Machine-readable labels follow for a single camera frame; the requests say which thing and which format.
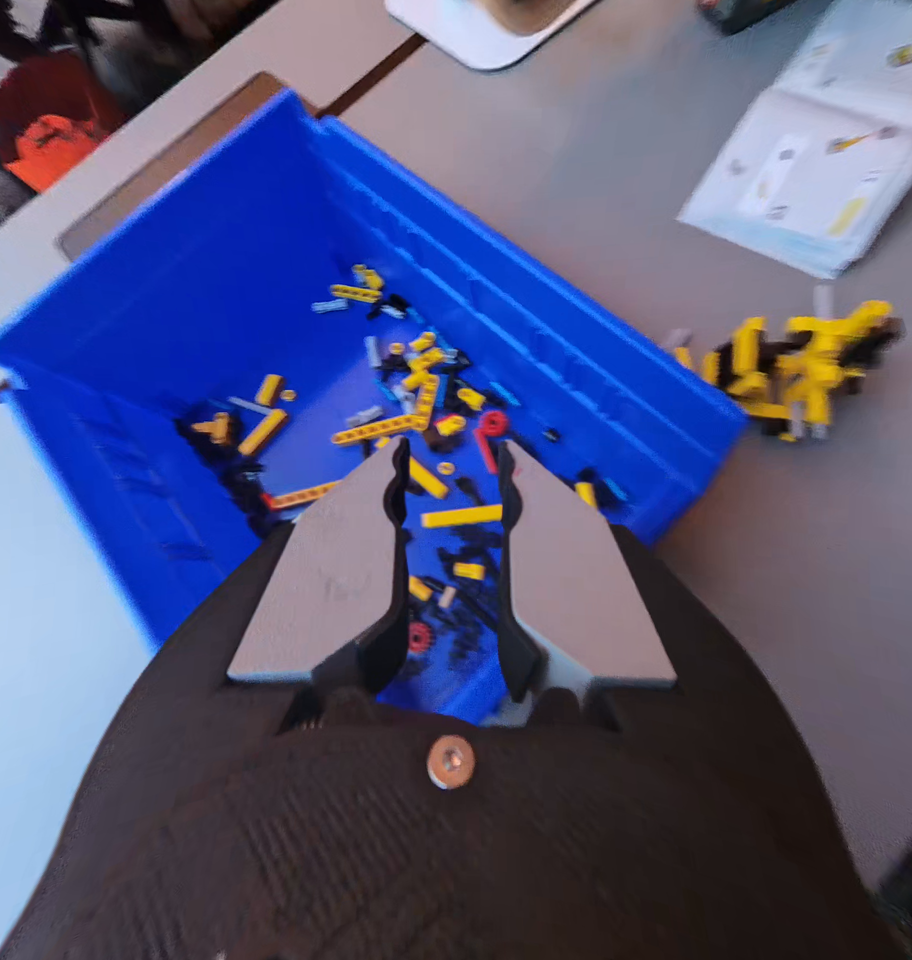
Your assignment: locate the pile of lego pieces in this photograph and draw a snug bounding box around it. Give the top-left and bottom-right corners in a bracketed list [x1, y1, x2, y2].
[174, 262, 630, 676]

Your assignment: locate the lego instruction booklet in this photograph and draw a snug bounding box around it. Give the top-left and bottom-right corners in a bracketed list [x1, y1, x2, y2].
[677, 0, 912, 280]

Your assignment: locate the white stand base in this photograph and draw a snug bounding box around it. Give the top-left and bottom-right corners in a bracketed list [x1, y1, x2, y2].
[384, 0, 603, 72]

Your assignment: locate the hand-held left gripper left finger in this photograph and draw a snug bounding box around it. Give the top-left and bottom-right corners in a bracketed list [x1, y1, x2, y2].
[227, 436, 414, 695]

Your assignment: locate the blue plastic bin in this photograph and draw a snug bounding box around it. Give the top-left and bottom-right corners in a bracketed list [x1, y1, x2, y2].
[0, 88, 750, 720]

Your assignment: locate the orange red bag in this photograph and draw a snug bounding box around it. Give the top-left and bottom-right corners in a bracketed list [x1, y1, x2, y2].
[0, 52, 127, 192]

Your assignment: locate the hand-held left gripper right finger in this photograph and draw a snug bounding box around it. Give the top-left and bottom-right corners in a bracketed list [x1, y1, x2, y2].
[495, 439, 678, 706]

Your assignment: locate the yellow black lego model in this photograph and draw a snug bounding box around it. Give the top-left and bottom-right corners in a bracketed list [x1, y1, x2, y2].
[662, 285, 907, 444]

